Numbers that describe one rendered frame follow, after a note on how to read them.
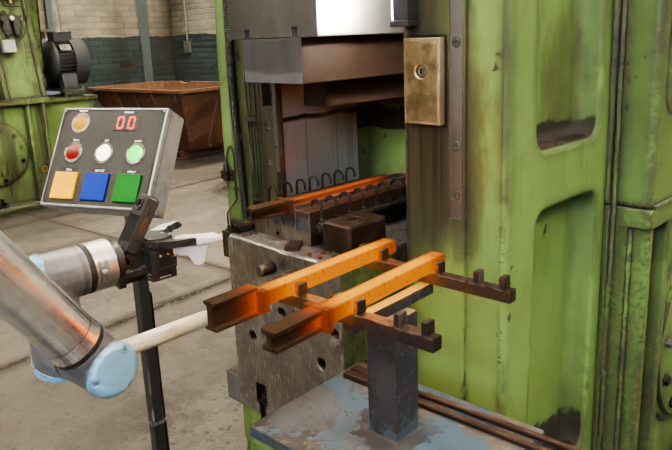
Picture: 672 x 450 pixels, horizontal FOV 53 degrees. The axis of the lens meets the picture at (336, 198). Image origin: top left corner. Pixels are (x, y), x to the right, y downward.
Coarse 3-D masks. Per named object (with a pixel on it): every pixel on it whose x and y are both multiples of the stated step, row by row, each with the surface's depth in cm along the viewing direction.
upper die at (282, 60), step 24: (264, 48) 147; (288, 48) 142; (312, 48) 141; (336, 48) 146; (360, 48) 151; (384, 48) 156; (264, 72) 149; (288, 72) 143; (312, 72) 142; (336, 72) 147; (360, 72) 152; (384, 72) 158
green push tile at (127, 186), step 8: (120, 176) 173; (128, 176) 172; (136, 176) 171; (120, 184) 172; (128, 184) 171; (136, 184) 171; (120, 192) 172; (128, 192) 171; (136, 192) 170; (112, 200) 172; (120, 200) 171; (128, 200) 170
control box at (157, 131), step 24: (72, 120) 185; (96, 120) 182; (120, 120) 179; (144, 120) 177; (168, 120) 175; (96, 144) 180; (120, 144) 177; (144, 144) 174; (168, 144) 176; (72, 168) 180; (96, 168) 177; (120, 168) 175; (144, 168) 172; (168, 168) 176; (48, 192) 180; (144, 192) 170; (168, 192) 177
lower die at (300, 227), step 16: (368, 176) 188; (304, 192) 172; (368, 192) 164; (384, 192) 164; (304, 208) 151; (352, 208) 156; (368, 208) 160; (256, 224) 162; (272, 224) 157; (288, 224) 153; (304, 224) 149; (304, 240) 150; (320, 240) 151
